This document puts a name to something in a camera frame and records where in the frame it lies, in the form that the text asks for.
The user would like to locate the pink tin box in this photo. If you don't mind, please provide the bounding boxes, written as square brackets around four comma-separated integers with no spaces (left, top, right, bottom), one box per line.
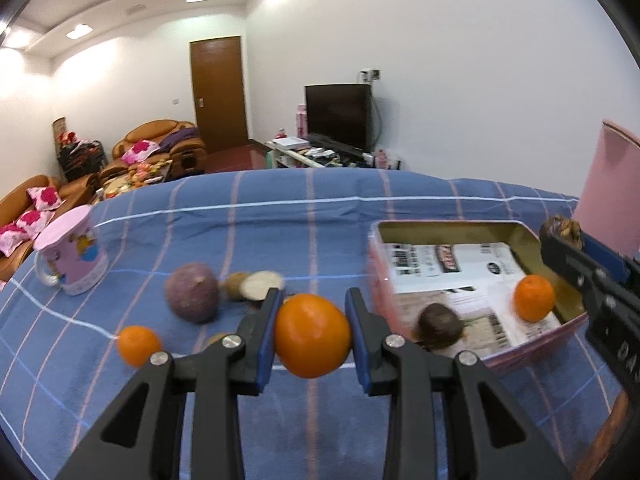
[366,220,591,373]

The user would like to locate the small orange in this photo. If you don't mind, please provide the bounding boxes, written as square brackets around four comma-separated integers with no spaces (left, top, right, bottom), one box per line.
[117,325,163,367]

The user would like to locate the printed paper sheets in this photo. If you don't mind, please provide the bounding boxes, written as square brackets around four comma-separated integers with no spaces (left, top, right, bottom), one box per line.
[382,242,563,361]

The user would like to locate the pink thermos bottle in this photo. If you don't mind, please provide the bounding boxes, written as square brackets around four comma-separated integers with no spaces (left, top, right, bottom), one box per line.
[577,119,640,256]

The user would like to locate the white television stand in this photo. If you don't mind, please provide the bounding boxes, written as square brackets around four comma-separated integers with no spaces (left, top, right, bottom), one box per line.
[265,137,401,171]

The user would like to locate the purple throw blanket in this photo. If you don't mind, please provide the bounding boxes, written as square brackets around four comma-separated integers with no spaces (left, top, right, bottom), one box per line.
[159,127,201,150]

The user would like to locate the dark brown round fruit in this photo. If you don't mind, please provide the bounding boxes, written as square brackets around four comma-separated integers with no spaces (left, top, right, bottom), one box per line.
[417,302,466,351]

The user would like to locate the cluttered coffee table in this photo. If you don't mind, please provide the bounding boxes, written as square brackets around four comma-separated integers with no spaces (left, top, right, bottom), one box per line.
[90,157,176,206]

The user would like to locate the brown wooden door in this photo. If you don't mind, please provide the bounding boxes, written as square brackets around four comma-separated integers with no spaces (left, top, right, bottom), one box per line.
[189,36,250,153]

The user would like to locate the black rack with clothes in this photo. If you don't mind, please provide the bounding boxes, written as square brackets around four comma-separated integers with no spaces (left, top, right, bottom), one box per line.
[56,132,108,183]

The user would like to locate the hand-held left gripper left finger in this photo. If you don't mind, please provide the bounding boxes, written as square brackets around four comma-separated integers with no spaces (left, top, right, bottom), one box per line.
[55,287,286,480]

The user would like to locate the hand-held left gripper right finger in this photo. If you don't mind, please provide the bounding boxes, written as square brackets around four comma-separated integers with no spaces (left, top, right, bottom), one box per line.
[345,287,573,480]

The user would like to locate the brown leather sofa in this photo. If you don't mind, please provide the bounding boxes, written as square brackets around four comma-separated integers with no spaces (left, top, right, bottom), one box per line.
[111,120,208,181]
[0,174,101,281]

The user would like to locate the purple round fruit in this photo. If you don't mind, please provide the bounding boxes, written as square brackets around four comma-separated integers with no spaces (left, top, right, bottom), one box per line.
[165,262,221,324]

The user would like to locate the brown kiwi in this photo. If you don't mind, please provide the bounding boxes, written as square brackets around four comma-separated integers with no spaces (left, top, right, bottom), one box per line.
[220,271,253,302]

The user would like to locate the brown walnut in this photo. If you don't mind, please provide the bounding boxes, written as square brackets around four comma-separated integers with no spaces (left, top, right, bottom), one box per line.
[539,215,583,251]

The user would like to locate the black television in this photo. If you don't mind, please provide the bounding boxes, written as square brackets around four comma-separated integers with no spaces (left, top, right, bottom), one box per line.
[305,83,375,153]

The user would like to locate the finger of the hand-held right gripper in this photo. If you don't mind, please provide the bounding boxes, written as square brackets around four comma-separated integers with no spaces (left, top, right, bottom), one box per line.
[540,232,640,321]
[580,232,640,283]

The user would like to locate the pink floral cushion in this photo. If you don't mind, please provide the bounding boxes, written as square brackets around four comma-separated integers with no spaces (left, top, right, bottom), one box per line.
[121,140,160,165]
[0,224,26,257]
[15,209,55,236]
[26,186,66,210]

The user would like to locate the blue plaid blanket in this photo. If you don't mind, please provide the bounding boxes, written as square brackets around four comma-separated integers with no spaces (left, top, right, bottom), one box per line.
[0,167,640,480]

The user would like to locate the large orange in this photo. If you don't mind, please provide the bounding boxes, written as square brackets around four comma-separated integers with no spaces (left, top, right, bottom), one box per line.
[274,294,352,380]

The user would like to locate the pink cartoon mug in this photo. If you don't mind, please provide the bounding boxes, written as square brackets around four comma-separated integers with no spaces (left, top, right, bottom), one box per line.
[33,205,110,297]

